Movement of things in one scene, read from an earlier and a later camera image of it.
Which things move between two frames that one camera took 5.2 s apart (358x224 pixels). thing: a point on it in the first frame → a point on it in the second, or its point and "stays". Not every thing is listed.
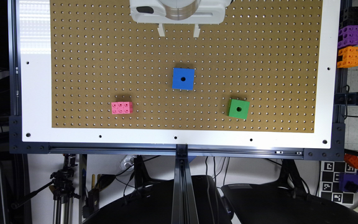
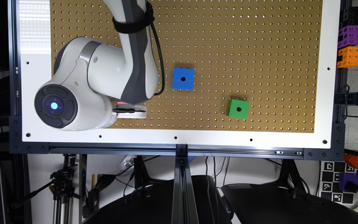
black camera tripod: x=62 y=188 stays
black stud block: x=351 y=17 stays
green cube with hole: x=238 y=109 stays
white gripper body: x=178 y=12 → x=130 y=111
